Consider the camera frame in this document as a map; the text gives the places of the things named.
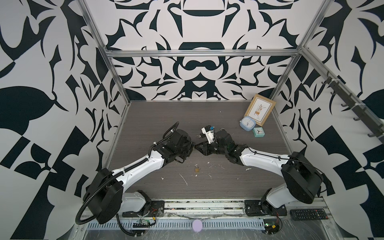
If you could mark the black remote control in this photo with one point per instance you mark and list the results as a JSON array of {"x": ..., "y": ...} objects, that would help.
[{"x": 308, "y": 214}]

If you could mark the purple round cap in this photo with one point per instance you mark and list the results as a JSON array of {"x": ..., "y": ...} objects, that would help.
[{"x": 197, "y": 225}]

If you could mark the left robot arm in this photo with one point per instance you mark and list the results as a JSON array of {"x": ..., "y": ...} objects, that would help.
[{"x": 105, "y": 199}]

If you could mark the black wall hook rack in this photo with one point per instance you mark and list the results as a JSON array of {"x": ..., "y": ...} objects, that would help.
[{"x": 362, "y": 112}]

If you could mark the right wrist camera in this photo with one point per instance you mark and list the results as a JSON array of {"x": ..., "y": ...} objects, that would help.
[{"x": 209, "y": 133}]

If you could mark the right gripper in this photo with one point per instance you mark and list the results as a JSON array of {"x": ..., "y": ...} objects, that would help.
[{"x": 205, "y": 149}]

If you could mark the wooden picture frame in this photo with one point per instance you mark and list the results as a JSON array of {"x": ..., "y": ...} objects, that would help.
[{"x": 259, "y": 109}]

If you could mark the small brass padlock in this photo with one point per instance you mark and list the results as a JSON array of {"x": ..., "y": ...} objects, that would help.
[{"x": 197, "y": 168}]

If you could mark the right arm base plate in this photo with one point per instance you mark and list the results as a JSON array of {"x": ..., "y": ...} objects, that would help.
[{"x": 255, "y": 208}]

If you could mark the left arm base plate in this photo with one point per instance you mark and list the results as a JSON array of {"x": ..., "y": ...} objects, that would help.
[{"x": 150, "y": 208}]

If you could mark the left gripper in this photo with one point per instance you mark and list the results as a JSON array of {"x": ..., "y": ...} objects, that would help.
[{"x": 190, "y": 146}]

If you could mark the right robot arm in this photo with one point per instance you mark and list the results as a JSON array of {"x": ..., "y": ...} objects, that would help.
[{"x": 302, "y": 181}]

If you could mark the green square alarm clock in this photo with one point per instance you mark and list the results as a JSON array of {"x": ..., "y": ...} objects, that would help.
[{"x": 258, "y": 132}]

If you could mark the blue round alarm clock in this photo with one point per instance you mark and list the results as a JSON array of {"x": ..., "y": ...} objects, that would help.
[{"x": 247, "y": 123}]

